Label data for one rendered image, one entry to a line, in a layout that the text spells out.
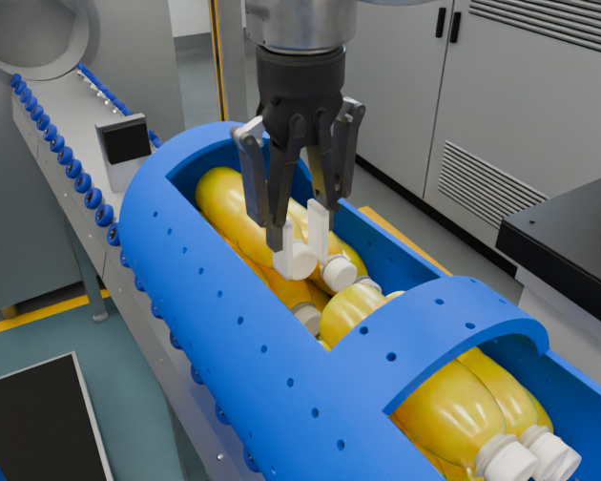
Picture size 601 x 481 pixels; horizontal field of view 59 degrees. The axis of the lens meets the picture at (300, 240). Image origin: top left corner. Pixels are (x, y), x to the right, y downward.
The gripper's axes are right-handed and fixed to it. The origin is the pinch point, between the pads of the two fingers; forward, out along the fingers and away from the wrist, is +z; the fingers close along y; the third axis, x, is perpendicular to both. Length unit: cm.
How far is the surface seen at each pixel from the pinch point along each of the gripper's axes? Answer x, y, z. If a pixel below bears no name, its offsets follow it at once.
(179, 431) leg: -37, 8, 73
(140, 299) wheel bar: -32.5, 10.5, 27.6
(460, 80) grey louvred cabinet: -111, -154, 45
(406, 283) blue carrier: 2.4, -14.5, 11.1
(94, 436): -73, 24, 105
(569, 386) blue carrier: 24.5, -14.2, 7.7
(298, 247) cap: -0.3, 0.1, 1.1
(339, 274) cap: 0.4, -5.1, 6.6
